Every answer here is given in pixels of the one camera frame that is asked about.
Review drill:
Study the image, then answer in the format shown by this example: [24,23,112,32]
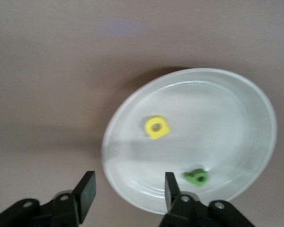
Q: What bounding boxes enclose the brown table cover sheet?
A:
[0,0,284,227]

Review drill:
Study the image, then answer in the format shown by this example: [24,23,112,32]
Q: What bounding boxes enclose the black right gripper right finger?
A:
[160,172,211,227]

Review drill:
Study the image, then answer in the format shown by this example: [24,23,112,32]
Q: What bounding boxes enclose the yellow letter d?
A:
[143,115,170,140]

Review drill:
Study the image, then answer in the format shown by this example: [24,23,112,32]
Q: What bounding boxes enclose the beige round plate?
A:
[101,68,277,215]

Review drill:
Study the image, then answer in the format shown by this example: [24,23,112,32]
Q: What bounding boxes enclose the green letter b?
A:
[183,168,208,187]

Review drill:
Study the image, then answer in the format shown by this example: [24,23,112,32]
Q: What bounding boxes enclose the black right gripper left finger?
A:
[39,170,97,227]

